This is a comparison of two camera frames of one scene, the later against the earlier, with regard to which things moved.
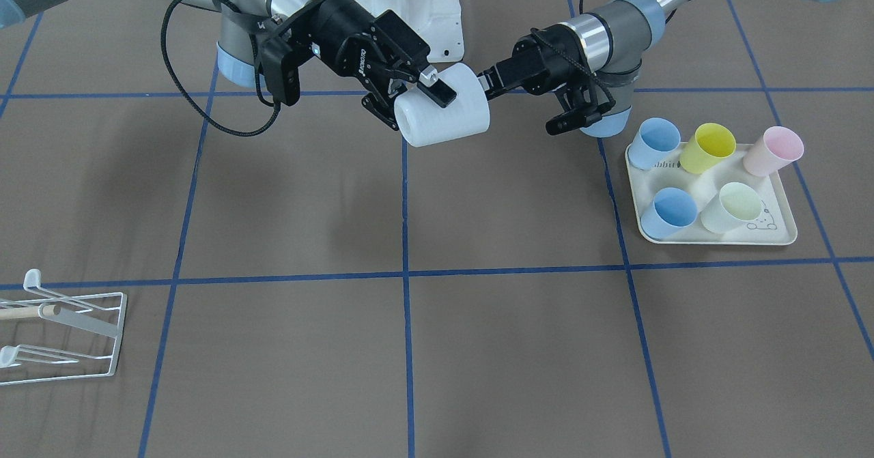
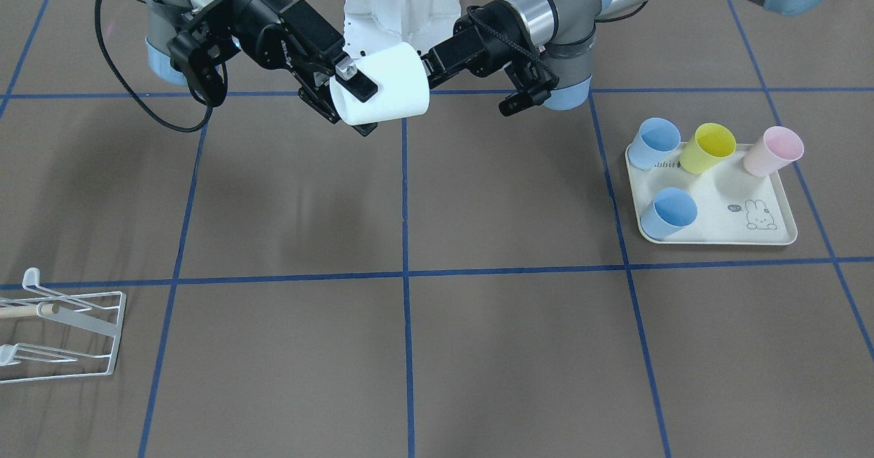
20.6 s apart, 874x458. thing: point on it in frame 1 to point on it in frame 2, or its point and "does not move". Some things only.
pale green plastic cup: (737, 204) to (401, 76)
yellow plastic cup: (711, 141) does not move
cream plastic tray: (773, 226) does not move
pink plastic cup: (778, 147) does not move
